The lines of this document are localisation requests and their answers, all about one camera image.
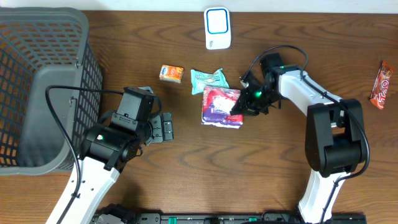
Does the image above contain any red purple snack pack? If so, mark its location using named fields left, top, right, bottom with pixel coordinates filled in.
left=201, top=86, right=243, bottom=129

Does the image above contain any small orange box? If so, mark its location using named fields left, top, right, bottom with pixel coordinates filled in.
left=159, top=65, right=184, bottom=83

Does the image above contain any teal wet wipes pack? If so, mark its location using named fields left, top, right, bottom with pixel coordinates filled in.
left=190, top=68, right=229, bottom=95

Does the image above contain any red snack bar wrapper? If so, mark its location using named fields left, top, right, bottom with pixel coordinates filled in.
left=369, top=61, right=394, bottom=110

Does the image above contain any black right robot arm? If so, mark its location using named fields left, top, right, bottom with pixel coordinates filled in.
left=231, top=52, right=370, bottom=223

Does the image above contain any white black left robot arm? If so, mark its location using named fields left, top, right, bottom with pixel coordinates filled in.
left=47, top=86, right=174, bottom=223

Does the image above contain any grey plastic mesh basket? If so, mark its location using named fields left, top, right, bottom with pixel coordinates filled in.
left=1, top=7, right=103, bottom=175

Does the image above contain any black right camera cable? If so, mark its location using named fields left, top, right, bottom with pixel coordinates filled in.
left=242, top=45, right=371, bottom=224

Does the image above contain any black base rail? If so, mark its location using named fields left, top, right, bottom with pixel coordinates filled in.
left=90, top=203, right=368, bottom=224

